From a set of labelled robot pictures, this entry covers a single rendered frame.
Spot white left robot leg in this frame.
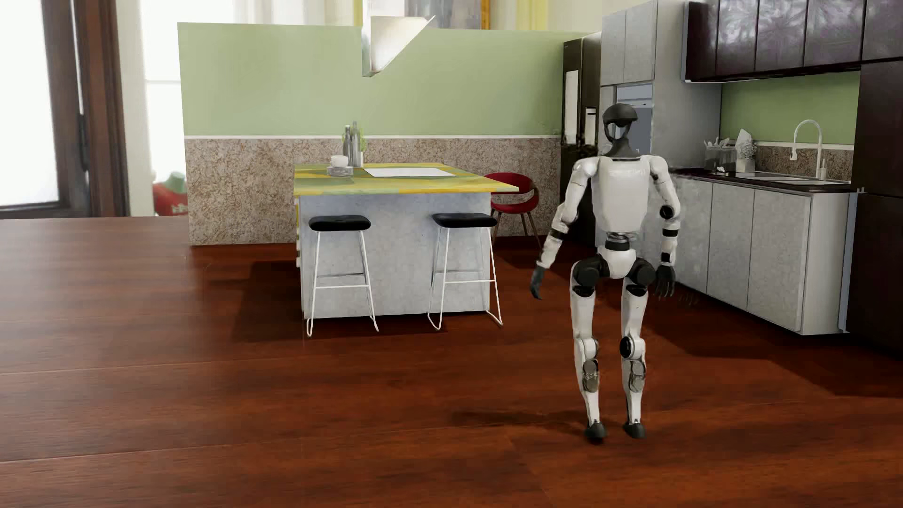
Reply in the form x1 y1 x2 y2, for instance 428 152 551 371
618 257 657 440

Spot white robot leg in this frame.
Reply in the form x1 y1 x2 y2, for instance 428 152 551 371
618 257 657 440
569 254 610 445

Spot white right robot leg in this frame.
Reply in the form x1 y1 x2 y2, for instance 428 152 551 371
569 254 610 445

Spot black seat white bar stool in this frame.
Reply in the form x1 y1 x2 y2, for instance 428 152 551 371
426 212 504 333
305 214 380 338

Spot red round chair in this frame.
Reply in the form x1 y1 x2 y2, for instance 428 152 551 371
484 171 543 248

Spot grey base cabinets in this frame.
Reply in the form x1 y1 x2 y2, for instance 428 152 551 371
638 173 853 336

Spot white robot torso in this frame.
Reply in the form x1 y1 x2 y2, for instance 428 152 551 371
590 154 656 279

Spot utensil holder with cutlery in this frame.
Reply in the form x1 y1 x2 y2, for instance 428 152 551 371
703 136 737 175

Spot dark kitchen countertop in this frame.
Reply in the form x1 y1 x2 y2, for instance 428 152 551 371
669 167 856 195

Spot small potted plant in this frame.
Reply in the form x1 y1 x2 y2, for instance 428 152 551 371
734 128 759 175

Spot kitchen island, yellow-green top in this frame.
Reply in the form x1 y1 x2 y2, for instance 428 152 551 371
293 161 521 320

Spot robot head, dark visor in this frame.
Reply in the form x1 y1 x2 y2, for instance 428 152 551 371
602 103 639 158

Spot white flat board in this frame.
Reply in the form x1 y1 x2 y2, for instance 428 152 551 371
363 167 457 178

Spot black refrigerator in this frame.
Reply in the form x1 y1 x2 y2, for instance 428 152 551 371
559 32 602 248

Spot grey tall cabinet with oven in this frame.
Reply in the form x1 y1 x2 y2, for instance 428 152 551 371
598 0 723 170

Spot white curved faucet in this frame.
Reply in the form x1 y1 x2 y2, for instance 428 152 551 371
789 119 829 180

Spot dark brown tall cabinet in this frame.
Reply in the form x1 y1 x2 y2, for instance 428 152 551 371
844 59 903 354

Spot glass bottles with plant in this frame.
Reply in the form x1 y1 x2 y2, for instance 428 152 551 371
342 120 368 169

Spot white range hood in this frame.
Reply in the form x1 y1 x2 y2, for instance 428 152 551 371
361 0 438 78

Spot red and green object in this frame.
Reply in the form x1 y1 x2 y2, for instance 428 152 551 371
151 171 189 217

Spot dark brown wall cabinets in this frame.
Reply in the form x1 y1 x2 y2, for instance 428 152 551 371
681 0 903 84

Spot dark wooden door frame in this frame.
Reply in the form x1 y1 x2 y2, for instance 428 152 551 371
0 0 131 220

